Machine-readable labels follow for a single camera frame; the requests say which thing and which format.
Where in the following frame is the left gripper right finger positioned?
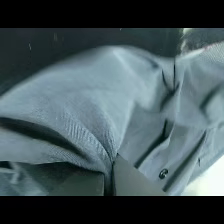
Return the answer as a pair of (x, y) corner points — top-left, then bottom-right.
(112, 153), (168, 196)

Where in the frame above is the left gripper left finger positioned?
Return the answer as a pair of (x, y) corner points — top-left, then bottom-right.
(53, 169), (107, 196)

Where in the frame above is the grey shirt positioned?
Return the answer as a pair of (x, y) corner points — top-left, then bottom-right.
(0, 41), (224, 196)

